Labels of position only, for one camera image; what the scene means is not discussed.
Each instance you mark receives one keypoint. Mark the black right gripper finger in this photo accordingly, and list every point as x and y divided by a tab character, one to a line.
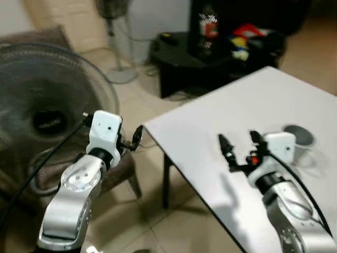
228	150
258	143

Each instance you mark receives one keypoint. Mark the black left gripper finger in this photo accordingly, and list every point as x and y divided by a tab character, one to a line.
132	144
138	134

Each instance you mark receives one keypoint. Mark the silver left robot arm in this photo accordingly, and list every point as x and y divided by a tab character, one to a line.
73	195

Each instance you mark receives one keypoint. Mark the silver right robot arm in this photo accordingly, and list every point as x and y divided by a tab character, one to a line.
295	216

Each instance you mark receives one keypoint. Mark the grey white cup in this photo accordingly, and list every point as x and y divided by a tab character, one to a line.
301	138

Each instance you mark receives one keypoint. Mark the black table leg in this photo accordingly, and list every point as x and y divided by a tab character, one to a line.
166	182

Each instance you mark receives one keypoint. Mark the black low coffee table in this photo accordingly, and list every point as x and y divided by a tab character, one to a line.
184	68

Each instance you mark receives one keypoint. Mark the large black floor fan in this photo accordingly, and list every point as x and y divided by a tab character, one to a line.
47	105

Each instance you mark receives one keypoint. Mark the colourful snack bag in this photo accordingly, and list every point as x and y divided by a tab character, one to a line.
246	39

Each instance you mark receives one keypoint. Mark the dark cola bottle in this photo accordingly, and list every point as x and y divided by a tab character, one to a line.
207	31

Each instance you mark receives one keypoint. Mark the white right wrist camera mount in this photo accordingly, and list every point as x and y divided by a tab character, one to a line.
279	147

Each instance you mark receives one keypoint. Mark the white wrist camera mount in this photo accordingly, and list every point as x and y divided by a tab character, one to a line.
104	129
279	147

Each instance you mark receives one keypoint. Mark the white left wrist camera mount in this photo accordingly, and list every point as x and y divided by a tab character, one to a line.
104	129

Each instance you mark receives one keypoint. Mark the grey pedestal fan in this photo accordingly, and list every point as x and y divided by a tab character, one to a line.
117	37

